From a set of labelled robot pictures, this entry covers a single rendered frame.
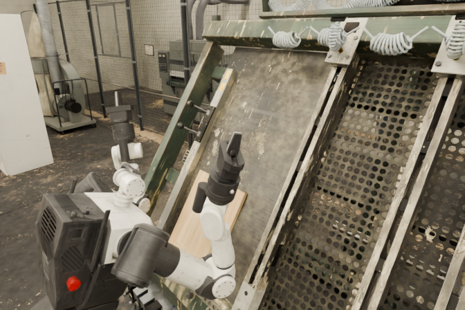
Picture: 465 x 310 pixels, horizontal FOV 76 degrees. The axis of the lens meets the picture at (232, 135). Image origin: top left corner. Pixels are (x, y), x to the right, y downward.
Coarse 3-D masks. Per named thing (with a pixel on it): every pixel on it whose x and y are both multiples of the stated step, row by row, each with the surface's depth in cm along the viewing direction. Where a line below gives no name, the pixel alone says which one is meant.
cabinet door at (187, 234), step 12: (204, 180) 144; (192, 192) 146; (240, 192) 129; (192, 204) 143; (240, 204) 127; (180, 216) 146; (192, 216) 141; (228, 216) 128; (180, 228) 143; (192, 228) 139; (180, 240) 141; (192, 240) 136; (204, 240) 132; (192, 252) 134; (204, 252) 130
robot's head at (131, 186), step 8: (120, 176) 98; (128, 176) 95; (136, 176) 96; (120, 184) 95; (128, 184) 93; (136, 184) 95; (144, 184) 97; (120, 192) 97; (128, 192) 94; (136, 192) 96; (120, 200) 96; (128, 200) 97
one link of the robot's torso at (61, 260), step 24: (72, 192) 99; (96, 192) 103; (48, 216) 93; (72, 216) 81; (96, 216) 86; (120, 216) 90; (144, 216) 95; (48, 240) 82; (72, 240) 80; (96, 240) 85; (120, 240) 85; (48, 264) 84; (72, 264) 82; (96, 264) 85; (48, 288) 87; (72, 288) 81; (96, 288) 88; (120, 288) 95
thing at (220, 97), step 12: (228, 84) 155; (216, 96) 155; (216, 108) 153; (216, 120) 155; (204, 144) 153; (192, 156) 151; (192, 168) 152; (180, 180) 151; (180, 192) 150; (168, 204) 150; (168, 216) 148; (168, 228) 150
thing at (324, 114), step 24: (336, 24) 100; (360, 24) 110; (336, 48) 105; (336, 72) 114; (336, 96) 111; (312, 120) 113; (312, 144) 110; (312, 168) 112; (288, 192) 111; (288, 216) 108; (264, 240) 109; (264, 264) 106; (240, 288) 108; (264, 288) 109
